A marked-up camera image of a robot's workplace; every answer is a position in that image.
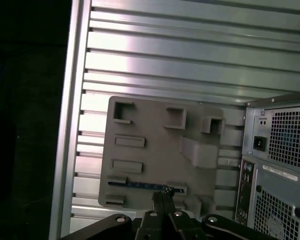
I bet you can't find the grey power supply unit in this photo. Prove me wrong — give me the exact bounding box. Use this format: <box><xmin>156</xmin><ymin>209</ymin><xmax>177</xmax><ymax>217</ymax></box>
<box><xmin>249</xmin><ymin>106</ymin><xmax>300</xmax><ymax>173</ymax></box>

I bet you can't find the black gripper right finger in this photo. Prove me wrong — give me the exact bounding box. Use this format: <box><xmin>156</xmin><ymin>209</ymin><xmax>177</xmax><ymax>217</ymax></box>
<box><xmin>164</xmin><ymin>187</ymin><xmax>268</xmax><ymax>240</ymax></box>

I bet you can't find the grey parts rack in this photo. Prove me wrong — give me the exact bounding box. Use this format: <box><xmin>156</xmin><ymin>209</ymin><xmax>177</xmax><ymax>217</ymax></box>
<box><xmin>97</xmin><ymin>96</ymin><xmax>226</xmax><ymax>218</ymax></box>

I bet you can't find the black PC case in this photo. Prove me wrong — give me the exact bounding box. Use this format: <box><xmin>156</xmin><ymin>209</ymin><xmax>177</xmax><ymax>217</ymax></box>
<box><xmin>236</xmin><ymin>90</ymin><xmax>300</xmax><ymax>240</ymax></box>

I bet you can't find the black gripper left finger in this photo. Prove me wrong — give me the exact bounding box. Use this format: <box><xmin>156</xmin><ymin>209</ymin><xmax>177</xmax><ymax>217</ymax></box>
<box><xmin>59</xmin><ymin>191</ymin><xmax>167</xmax><ymax>240</ymax></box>

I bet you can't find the blue RAM stick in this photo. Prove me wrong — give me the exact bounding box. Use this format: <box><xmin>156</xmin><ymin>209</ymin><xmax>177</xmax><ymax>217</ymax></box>
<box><xmin>107</xmin><ymin>181</ymin><xmax>186</xmax><ymax>195</ymax></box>

